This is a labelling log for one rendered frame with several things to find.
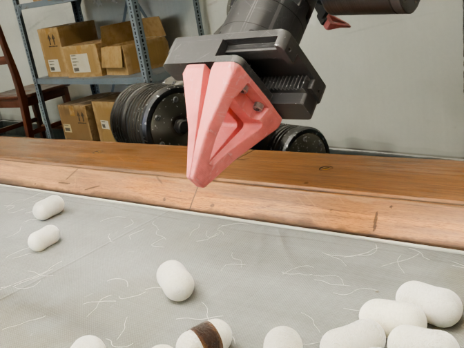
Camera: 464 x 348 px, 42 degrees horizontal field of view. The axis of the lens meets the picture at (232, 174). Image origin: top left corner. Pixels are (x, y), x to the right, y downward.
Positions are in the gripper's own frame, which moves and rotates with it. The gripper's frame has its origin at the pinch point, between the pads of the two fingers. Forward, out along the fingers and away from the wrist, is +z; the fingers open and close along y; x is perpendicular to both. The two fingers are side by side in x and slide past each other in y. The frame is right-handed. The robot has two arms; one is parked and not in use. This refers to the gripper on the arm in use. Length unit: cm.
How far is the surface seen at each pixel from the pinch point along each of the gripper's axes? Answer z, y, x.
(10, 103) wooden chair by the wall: -106, -328, 148
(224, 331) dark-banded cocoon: 9.4, 6.7, 0.0
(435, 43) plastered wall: -139, -63, 152
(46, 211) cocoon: 2.7, -23.8, 6.7
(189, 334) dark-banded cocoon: 10.3, 5.5, -1.3
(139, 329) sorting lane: 10.7, -0.3, 1.0
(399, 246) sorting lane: -1.3, 9.9, 11.2
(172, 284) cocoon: 7.4, 0.1, 1.7
